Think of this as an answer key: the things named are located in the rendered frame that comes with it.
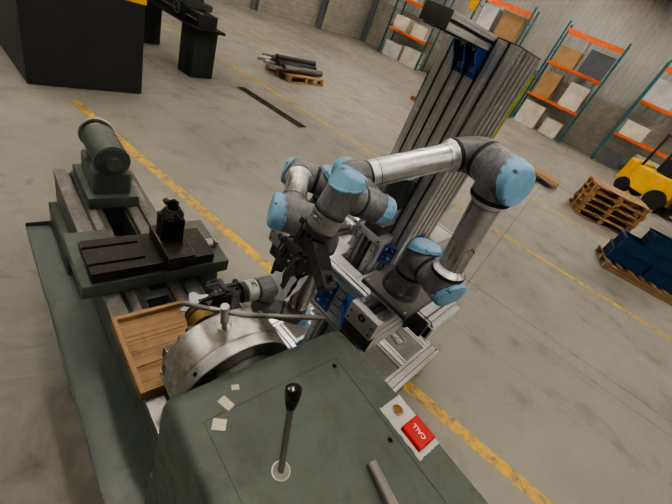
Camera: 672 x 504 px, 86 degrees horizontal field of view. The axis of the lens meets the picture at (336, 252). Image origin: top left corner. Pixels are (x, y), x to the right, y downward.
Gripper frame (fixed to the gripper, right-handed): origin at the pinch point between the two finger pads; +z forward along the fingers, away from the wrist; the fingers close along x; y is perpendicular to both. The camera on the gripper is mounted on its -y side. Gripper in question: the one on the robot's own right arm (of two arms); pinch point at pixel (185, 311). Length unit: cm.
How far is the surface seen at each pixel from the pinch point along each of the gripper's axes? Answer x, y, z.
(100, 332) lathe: -54, 43, 13
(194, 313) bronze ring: 3.1, -3.8, -0.7
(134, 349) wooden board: -19.7, 5.9, 11.6
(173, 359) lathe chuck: 6.7, -18.6, 10.6
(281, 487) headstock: 17, -58, 6
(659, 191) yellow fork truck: -41, 29, -1527
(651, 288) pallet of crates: -98, -111, -705
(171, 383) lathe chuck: 2.6, -22.2, 11.9
